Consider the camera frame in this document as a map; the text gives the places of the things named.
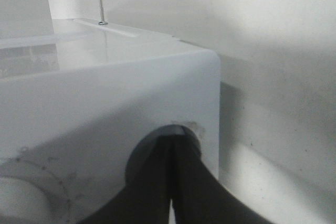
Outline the lower white dial knob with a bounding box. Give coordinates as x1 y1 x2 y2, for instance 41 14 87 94
1 177 52 223

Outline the white microwave oven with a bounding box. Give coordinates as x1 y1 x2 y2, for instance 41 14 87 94
1 19 221 223

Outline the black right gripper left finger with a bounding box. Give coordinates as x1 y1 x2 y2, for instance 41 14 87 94
83 136 171 223

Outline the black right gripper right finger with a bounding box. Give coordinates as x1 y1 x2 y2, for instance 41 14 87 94
171 135 270 223

